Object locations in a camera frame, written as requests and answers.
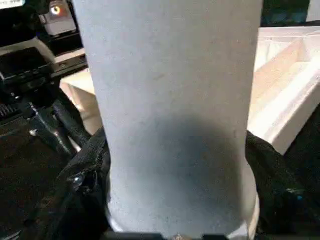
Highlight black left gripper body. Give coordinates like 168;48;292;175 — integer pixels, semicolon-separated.
0;46;89;136

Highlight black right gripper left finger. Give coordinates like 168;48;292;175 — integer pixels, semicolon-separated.
23;128;113;240

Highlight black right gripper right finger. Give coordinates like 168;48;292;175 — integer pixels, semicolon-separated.
245;130;320;240

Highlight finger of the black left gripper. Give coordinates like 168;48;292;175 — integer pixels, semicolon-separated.
53;100;89;151
36;110;76;156

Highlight white plastic table leg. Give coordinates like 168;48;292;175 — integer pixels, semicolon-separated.
71;0;265;239

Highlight white plastic table top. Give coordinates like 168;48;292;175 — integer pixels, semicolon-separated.
59;25;320;158

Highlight black mat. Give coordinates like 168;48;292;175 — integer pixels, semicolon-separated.
0;99;320;240

